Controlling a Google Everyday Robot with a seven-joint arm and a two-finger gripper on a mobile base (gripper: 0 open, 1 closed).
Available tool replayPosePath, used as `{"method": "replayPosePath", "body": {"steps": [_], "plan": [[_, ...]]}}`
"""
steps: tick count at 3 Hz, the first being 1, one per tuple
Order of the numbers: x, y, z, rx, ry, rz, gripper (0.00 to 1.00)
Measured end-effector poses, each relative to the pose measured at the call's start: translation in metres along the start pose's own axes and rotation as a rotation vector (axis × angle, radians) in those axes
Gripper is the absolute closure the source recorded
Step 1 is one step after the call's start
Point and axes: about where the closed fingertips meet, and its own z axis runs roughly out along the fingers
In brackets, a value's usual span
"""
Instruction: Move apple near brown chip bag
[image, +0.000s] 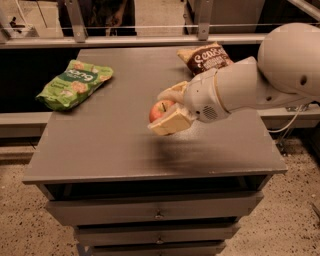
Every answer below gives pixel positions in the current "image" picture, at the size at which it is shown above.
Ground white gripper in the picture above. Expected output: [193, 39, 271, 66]
[148, 69, 229, 136]

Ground red apple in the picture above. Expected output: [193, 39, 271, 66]
[149, 100, 174, 123]

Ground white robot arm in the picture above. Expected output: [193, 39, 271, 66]
[148, 23, 320, 136]

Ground brown chip bag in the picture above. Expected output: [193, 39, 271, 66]
[177, 42, 233, 75]

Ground green snack bag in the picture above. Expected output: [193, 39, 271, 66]
[36, 60, 113, 111]

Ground grey drawer cabinet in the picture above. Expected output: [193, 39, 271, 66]
[24, 47, 286, 256]

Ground white cable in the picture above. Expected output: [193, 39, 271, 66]
[266, 103, 309, 134]

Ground metal railing frame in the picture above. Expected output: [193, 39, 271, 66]
[0, 0, 320, 49]

